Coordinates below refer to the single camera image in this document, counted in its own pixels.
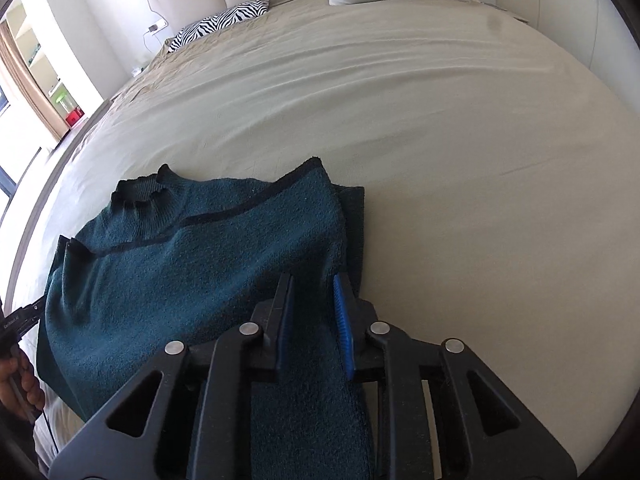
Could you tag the bed with beige sheet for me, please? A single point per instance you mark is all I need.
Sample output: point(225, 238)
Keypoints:
point(425, 160)

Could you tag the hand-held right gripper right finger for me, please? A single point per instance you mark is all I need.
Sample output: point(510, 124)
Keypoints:
point(344, 330)

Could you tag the wall socket with charger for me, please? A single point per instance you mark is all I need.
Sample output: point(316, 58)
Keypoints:
point(159, 25)

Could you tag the green container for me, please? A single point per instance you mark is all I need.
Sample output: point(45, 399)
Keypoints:
point(61, 99)

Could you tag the person's left hand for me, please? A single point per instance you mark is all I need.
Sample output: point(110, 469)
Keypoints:
point(20, 385)

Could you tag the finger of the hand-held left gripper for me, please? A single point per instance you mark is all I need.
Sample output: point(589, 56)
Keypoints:
point(32, 310)

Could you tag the beige curtain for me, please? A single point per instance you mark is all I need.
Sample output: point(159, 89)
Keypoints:
point(30, 90)

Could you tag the dark teal knit sweater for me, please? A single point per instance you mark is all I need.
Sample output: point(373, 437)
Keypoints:
point(190, 270)

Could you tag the white wardrobe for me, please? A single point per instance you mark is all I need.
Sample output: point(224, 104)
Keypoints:
point(565, 20)

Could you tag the white wall shelf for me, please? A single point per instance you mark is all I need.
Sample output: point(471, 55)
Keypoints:
point(45, 55)

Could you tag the red box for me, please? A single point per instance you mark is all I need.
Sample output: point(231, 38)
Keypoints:
point(74, 118)

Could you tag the zebra print pillow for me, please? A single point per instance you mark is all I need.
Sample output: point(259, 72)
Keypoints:
point(220, 22)

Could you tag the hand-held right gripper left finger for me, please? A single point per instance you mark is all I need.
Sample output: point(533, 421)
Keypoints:
point(285, 325)

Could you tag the white nightstand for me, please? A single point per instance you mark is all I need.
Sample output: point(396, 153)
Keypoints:
point(139, 70)

